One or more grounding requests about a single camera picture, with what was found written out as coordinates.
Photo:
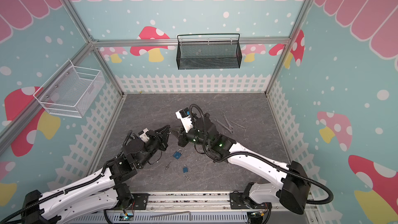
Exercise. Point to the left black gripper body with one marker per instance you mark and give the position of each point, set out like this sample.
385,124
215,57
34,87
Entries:
156,142

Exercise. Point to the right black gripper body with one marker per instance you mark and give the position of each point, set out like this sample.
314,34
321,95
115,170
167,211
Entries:
184,134

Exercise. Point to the large blue padlock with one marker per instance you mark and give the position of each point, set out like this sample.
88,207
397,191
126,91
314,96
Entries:
178,154

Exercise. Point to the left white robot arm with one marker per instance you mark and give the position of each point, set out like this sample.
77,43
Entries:
101,190

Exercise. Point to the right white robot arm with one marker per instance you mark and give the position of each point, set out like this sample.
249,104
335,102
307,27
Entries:
286,183

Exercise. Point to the large hex key front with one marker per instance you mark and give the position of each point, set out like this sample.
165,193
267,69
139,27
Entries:
189,214

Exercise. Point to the long silver wrench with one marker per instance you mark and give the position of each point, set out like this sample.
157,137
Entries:
224,126

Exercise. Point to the small blue padlock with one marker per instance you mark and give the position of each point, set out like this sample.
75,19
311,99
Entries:
185,169

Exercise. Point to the short silver wrench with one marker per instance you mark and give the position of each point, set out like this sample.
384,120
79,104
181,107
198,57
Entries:
227,121

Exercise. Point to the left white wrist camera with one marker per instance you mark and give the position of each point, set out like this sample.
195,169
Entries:
143,135

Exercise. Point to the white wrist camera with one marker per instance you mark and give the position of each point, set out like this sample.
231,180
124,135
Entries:
143,135
184,116

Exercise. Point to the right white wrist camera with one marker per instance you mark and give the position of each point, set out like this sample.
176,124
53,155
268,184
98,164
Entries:
184,116

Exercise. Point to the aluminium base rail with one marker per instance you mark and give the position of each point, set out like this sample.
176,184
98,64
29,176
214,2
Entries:
208,207

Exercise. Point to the black mesh wall basket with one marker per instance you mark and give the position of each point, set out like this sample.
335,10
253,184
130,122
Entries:
208,51

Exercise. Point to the white wire wall basket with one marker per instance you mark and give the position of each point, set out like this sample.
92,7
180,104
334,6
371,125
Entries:
71,92

